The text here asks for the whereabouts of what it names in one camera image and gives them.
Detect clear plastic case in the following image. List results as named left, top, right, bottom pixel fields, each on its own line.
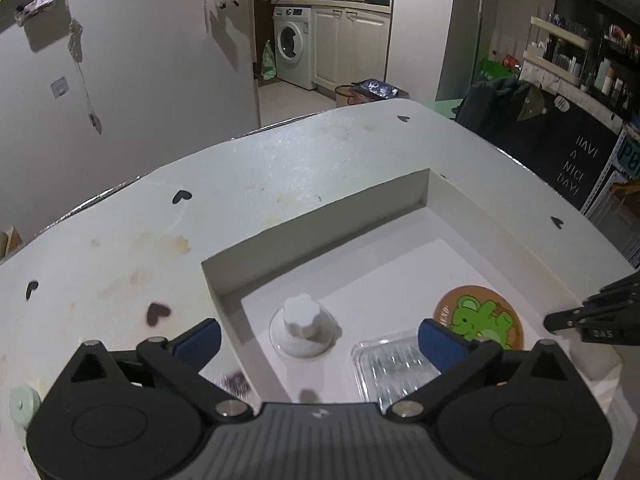
left=350, top=332, right=443, bottom=413

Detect green plastic bag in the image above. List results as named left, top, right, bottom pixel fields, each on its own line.
left=259, top=40, right=278, bottom=81

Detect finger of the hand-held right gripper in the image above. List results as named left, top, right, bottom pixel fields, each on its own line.
left=582, top=271, right=640, bottom=310
left=544, top=306, right=640, bottom=333

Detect round frog coaster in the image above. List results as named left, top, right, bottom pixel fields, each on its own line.
left=432, top=285, right=525, bottom=351

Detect white kitchen base cabinets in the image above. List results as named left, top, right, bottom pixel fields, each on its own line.
left=311, top=2, right=392, bottom=103

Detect black lettered sign board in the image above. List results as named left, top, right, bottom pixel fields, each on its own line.
left=500, top=85, right=626, bottom=212

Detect mint green round tape measure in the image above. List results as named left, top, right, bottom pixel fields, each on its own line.
left=9, top=385, right=42, bottom=431

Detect white rectangular tray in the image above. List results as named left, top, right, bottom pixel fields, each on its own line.
left=200, top=167, right=626, bottom=406

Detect white washing machine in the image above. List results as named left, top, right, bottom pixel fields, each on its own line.
left=272, top=4, right=315, bottom=91

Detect green shopping bag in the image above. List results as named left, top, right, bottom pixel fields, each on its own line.
left=475, top=57, right=521, bottom=83

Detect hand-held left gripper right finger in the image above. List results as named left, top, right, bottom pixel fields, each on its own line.
left=384, top=317, right=577, bottom=422

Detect dark patterned bag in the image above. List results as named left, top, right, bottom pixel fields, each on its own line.
left=352, top=77, right=401, bottom=102

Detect black jacket on chair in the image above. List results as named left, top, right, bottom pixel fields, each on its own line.
left=454, top=76, right=546, bottom=148

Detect white knob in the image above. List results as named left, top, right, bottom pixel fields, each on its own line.
left=269, top=294, right=342, bottom=359

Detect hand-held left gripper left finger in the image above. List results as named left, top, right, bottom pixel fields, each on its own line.
left=59, top=317, right=252, bottom=424

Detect clear wall shelf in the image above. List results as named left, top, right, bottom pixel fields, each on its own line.
left=15, top=0, right=58, bottom=26

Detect shelf rack with bottles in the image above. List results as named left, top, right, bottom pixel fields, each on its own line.
left=522, top=12, right=640, bottom=128

